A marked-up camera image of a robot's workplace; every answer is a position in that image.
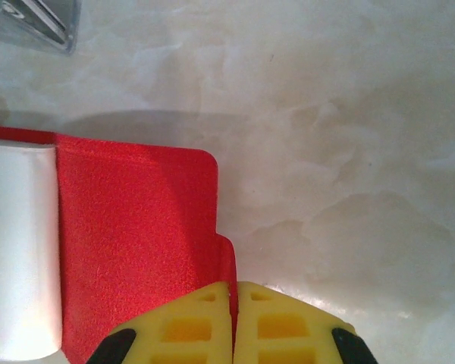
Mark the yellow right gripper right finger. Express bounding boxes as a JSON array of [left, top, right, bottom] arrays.
[[233, 281, 380, 364]]

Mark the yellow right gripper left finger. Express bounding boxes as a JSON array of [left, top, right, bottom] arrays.
[[86, 281, 234, 364]]

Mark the red card holder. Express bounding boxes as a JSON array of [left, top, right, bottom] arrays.
[[0, 124, 238, 364]]

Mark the clear acrylic box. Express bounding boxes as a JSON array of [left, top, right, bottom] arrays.
[[0, 0, 80, 56]]

